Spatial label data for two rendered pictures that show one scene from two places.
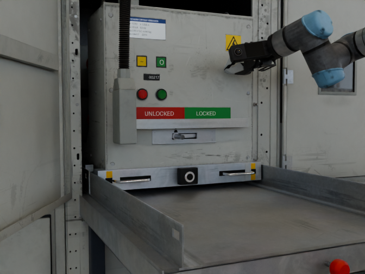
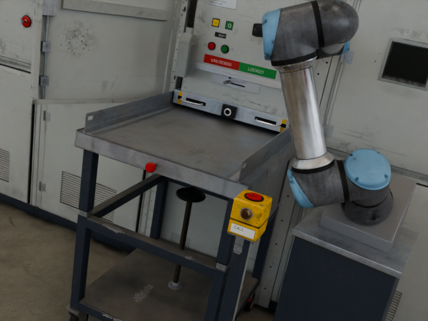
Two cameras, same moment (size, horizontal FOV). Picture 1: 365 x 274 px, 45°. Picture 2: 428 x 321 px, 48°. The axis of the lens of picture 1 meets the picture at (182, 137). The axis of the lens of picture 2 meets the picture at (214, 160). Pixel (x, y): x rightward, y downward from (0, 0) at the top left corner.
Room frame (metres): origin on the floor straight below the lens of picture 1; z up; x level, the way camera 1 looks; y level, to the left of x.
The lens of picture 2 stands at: (-0.15, -1.36, 1.37)
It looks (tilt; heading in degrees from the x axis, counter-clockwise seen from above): 19 degrees down; 43
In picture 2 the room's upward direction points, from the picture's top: 11 degrees clockwise
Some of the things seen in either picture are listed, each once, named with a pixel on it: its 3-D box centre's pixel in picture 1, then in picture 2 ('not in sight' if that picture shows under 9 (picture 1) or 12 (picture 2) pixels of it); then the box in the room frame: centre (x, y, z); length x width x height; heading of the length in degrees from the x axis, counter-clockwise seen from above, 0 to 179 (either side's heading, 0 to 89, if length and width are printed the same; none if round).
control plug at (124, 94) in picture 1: (124, 111); (186, 55); (1.19, 0.16, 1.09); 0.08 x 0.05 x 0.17; 24
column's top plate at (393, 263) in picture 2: not in sight; (357, 233); (1.17, -0.77, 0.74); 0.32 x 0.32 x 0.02; 16
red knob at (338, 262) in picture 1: (335, 267); (151, 166); (0.74, -0.26, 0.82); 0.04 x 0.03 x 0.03; 23
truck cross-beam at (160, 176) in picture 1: (182, 174); (232, 110); (1.35, 0.00, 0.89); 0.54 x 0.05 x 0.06; 114
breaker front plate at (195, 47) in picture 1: (184, 92); (241, 50); (1.33, -0.01, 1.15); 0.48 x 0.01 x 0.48; 114
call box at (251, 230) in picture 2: not in sight; (249, 214); (0.74, -0.68, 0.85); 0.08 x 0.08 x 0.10; 23
